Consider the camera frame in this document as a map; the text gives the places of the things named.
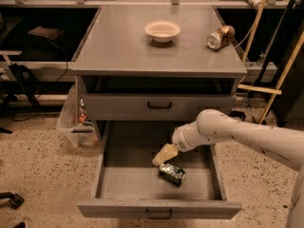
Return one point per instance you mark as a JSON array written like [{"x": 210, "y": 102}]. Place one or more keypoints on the open grey middle drawer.
[{"x": 127, "y": 183}]

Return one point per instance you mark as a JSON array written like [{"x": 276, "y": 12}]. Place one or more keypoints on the dark book on shelf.
[{"x": 49, "y": 34}]

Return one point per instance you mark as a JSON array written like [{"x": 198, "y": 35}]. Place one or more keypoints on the grey drawer cabinet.
[{"x": 118, "y": 57}]

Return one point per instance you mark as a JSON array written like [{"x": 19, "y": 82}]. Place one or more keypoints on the black middle drawer handle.
[{"x": 158, "y": 215}]

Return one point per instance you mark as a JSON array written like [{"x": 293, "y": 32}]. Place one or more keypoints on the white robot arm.
[{"x": 280, "y": 144}]

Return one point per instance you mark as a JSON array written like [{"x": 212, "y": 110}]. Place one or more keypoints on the black caster wheel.
[{"x": 14, "y": 199}]

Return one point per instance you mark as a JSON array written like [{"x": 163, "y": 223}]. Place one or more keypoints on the black top drawer handle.
[{"x": 159, "y": 106}]

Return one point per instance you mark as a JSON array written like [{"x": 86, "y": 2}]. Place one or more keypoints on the crushed green can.
[{"x": 172, "y": 173}]

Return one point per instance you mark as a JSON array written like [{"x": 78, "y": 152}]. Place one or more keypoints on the brown lying bottle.
[{"x": 220, "y": 38}]

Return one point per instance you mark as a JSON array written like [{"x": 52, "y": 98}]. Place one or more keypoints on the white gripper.
[{"x": 180, "y": 142}]

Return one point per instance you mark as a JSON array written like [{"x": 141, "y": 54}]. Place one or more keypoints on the clear plastic bag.
[{"x": 68, "y": 123}]

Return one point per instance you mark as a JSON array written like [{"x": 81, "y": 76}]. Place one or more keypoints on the black drawer handle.
[
  {"x": 158, "y": 215},
  {"x": 159, "y": 106}
]

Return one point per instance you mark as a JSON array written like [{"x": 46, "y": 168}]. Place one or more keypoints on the white paper bowl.
[{"x": 162, "y": 31}]

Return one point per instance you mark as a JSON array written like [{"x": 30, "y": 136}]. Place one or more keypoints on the wooden stick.
[{"x": 253, "y": 30}]

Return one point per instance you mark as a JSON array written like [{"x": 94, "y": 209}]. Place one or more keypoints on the closed grey top drawer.
[{"x": 132, "y": 107}]

